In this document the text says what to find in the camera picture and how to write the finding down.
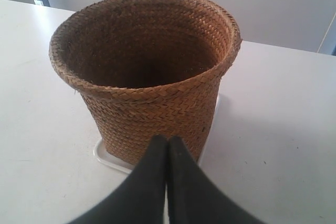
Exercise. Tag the brown woven basket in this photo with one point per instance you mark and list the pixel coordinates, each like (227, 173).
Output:
(147, 67)

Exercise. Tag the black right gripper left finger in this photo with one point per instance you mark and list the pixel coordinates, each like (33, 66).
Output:
(141, 196)

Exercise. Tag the white rectangular plastic tray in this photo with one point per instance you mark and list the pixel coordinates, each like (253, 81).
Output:
(111, 161)

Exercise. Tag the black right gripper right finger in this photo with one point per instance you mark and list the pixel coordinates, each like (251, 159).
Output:
(192, 197)

